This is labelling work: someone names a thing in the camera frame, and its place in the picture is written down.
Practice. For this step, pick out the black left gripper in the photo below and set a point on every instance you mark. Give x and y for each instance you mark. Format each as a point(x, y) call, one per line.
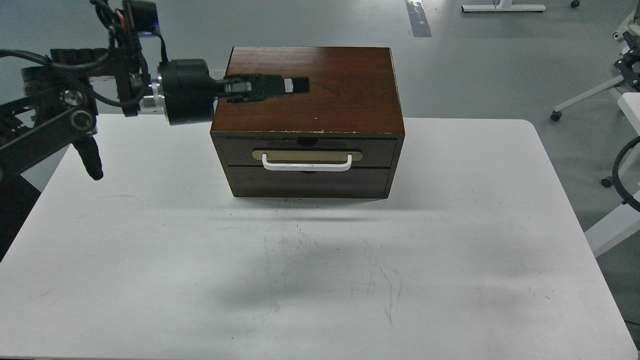
point(189, 92)

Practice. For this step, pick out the wooden drawer with white handle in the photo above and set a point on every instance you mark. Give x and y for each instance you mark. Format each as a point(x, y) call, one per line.
point(364, 151)

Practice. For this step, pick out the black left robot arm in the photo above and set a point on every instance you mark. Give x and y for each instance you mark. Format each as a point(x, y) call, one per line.
point(61, 92)

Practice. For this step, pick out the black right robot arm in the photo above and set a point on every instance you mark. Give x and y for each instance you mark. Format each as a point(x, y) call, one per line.
point(625, 65)

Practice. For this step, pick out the dark wooden drawer cabinet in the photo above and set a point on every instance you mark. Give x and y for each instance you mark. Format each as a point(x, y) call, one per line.
point(353, 93)

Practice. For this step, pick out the grey floor tape strip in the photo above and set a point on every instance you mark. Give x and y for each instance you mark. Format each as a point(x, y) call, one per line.
point(418, 20)

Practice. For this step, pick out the white table leg base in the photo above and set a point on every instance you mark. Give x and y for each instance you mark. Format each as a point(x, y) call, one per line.
point(503, 6)

